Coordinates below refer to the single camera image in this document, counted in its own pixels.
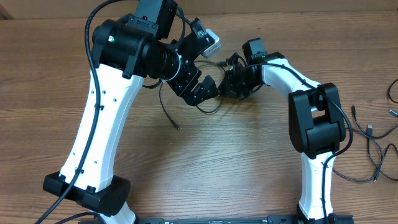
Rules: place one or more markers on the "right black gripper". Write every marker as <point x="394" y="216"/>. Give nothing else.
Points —
<point x="229" y="89"/>

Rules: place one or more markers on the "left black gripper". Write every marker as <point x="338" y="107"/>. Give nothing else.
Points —
<point x="196" y="96"/>

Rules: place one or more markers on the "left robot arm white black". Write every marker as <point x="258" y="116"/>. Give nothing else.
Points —
<point x="122" y="54"/>

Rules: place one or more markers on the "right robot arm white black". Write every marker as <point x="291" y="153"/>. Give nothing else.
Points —
<point x="316" y="121"/>

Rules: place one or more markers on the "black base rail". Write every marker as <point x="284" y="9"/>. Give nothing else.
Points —
<point x="271" y="219"/>

